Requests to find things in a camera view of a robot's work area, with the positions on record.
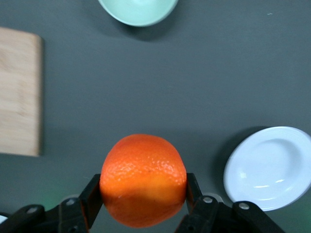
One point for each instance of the orange fruit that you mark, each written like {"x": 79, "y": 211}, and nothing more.
{"x": 143, "y": 174}

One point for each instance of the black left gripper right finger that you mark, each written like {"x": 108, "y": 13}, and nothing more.
{"x": 194, "y": 194}

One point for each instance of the wooden cutting board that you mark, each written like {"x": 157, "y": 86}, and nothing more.
{"x": 19, "y": 92}

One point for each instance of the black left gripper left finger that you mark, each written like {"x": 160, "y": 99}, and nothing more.
{"x": 91, "y": 194}

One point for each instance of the light green bowl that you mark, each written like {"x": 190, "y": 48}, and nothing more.
{"x": 138, "y": 11}

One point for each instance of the white round plate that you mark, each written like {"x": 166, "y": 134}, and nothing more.
{"x": 269, "y": 170}

